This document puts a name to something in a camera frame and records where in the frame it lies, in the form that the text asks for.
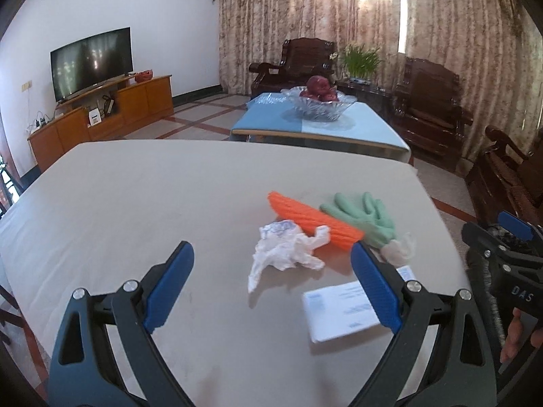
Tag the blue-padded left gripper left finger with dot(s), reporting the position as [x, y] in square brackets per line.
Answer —
[84, 371]

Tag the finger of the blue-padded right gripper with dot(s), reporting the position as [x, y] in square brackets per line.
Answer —
[518, 227]

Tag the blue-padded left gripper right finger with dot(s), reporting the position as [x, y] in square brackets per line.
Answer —
[460, 369]

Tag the white paper box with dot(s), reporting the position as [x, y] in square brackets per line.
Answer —
[338, 311]

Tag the green rubber glove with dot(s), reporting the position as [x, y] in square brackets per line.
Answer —
[370, 215]

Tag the orange foam fruit net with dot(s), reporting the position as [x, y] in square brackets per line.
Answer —
[342, 235]

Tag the white plastic bag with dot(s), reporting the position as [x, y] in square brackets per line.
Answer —
[284, 245]

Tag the person's right hand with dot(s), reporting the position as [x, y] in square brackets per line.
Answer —
[515, 331]

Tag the dark wooden sofa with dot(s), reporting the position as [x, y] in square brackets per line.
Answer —
[503, 178]

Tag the right dark wooden armchair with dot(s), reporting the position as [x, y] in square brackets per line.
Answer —
[427, 111]

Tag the dark wooden armchair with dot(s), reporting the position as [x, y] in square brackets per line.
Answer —
[427, 111]
[301, 59]

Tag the dark wooden side table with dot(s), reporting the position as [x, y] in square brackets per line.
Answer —
[377, 98]

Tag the black chair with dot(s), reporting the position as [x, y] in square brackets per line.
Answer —
[10, 189]

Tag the floral curtains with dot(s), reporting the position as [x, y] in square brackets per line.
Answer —
[494, 46]

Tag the green potted plant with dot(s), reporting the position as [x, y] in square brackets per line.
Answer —
[355, 60]

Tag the glass fruit bowl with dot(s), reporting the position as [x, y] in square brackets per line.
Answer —
[315, 109]

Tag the red apples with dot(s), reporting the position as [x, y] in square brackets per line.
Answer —
[319, 88]

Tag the white router box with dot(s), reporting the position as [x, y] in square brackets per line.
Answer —
[94, 117]

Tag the wooden TV cabinet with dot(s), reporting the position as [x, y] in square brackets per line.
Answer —
[127, 108]

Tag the left dark wooden armchair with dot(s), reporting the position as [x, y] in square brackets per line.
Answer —
[301, 59]

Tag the blue coffee table cloth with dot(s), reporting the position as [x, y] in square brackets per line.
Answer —
[358, 129]

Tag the red ornament on cabinet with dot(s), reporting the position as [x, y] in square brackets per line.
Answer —
[143, 76]

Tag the flat screen television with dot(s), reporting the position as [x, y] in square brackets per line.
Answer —
[91, 61]

